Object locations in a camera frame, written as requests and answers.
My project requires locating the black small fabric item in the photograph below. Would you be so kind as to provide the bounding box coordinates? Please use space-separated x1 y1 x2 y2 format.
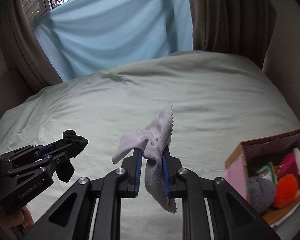
56 129 88 183

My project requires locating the beige curtain left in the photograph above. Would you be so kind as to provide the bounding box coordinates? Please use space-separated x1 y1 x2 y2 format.
0 0 62 92

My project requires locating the light blue hanging sheet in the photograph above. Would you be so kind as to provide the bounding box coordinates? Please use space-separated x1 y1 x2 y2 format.
34 0 193 81

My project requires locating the cardboard box pink interior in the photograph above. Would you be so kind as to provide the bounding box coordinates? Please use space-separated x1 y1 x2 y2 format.
224 129 300 226

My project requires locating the magenta zipper pouch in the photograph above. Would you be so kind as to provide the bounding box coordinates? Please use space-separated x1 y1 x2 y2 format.
275 153 299 180

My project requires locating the pale green bed sheet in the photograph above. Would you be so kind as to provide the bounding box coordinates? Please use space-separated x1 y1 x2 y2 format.
0 52 300 183

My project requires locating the brown curtain right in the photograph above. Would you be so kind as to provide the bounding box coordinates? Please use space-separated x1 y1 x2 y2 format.
189 0 276 68

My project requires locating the person's left hand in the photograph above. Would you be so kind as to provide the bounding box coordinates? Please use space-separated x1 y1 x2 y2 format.
0 205 34 239

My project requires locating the orange fluffy pom-pom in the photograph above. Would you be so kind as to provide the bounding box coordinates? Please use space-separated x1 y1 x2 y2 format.
273 174 299 209

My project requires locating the lilac microfibre cleaning cloth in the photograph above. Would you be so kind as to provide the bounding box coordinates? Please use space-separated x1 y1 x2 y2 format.
112 105 177 213

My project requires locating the grey fluffy plush sock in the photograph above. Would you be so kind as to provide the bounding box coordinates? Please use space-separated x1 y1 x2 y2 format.
247 176 276 214

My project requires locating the green snack packet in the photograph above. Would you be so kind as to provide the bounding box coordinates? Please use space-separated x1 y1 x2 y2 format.
254 161 277 184

